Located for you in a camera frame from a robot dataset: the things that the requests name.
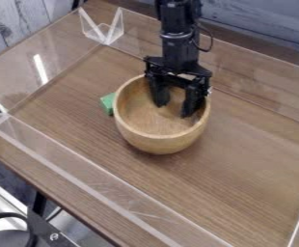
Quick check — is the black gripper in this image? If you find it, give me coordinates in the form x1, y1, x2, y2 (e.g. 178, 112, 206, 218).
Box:
142, 32, 212, 118

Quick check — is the brown wooden bowl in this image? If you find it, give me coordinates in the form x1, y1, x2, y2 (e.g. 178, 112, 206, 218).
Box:
112, 74, 210, 154

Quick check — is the green rectangular block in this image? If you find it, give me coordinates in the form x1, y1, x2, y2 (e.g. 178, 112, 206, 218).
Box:
100, 93, 116, 116

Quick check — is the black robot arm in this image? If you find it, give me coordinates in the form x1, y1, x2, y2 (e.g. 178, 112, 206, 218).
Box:
142, 0, 212, 118

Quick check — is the black metal table leg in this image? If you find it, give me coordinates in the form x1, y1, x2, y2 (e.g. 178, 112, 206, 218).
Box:
32, 192, 48, 216

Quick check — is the clear acrylic enclosure wall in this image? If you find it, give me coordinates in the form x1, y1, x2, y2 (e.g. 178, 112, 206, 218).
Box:
0, 0, 299, 247

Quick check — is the black cable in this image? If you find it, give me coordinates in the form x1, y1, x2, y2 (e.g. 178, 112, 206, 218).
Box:
0, 211, 38, 247

